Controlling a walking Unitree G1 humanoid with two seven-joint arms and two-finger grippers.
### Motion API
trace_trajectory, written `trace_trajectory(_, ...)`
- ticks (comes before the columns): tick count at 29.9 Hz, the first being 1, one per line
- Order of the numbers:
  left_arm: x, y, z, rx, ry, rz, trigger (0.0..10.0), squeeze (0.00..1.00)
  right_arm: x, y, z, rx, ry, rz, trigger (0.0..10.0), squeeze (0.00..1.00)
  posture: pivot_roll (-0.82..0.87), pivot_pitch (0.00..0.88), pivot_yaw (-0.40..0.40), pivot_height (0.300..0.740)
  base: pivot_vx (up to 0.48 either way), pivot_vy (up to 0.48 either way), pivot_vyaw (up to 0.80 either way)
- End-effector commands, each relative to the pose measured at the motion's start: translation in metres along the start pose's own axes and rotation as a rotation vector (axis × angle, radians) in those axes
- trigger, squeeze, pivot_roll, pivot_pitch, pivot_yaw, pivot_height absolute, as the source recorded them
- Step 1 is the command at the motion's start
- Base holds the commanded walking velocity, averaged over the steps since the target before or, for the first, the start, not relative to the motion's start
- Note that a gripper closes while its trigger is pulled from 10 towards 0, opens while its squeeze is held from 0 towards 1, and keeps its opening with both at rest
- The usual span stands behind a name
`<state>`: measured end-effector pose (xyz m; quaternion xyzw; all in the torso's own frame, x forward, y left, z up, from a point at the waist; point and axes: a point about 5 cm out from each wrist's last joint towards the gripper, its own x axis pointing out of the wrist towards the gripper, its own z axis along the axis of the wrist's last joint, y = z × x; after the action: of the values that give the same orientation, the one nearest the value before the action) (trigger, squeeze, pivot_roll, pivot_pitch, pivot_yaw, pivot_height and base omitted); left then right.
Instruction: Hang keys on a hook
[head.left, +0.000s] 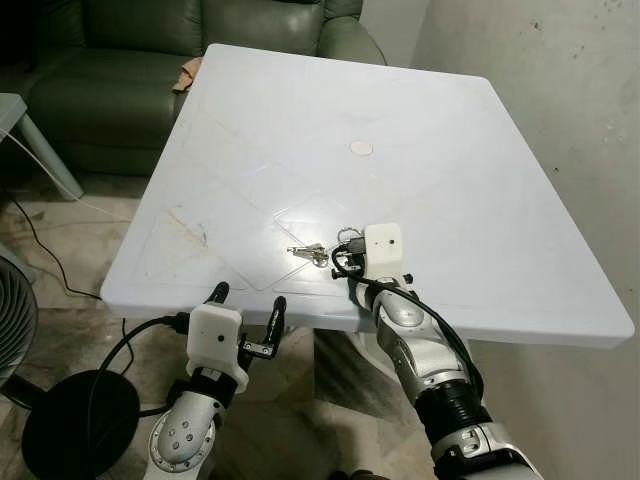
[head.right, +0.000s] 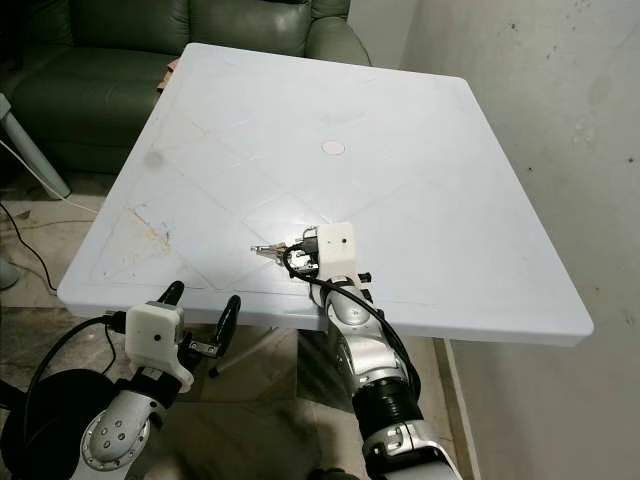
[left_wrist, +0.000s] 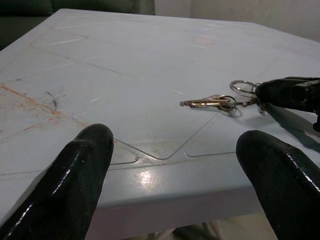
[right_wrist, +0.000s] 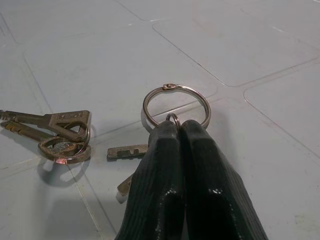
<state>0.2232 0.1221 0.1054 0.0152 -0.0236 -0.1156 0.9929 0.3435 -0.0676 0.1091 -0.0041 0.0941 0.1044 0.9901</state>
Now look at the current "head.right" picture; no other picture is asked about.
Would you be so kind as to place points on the silver key bunch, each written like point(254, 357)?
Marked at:
point(271, 251)

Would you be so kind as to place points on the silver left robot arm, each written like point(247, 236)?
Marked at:
point(112, 440)

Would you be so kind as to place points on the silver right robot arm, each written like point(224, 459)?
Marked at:
point(370, 365)

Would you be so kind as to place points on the white plastic square table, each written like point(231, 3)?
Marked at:
point(360, 190)

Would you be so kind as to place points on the round white table cap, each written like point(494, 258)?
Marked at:
point(332, 148)

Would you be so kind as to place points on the pale grey side table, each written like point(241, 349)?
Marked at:
point(35, 155)

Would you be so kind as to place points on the dark green leather sofa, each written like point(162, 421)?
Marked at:
point(100, 100)

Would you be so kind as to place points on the tan cloth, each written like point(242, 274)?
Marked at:
point(168, 74)

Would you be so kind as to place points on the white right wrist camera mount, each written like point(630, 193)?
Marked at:
point(338, 248)

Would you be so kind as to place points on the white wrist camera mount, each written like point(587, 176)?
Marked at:
point(338, 248)
point(152, 335)

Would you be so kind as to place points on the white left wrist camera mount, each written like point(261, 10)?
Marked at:
point(152, 335)

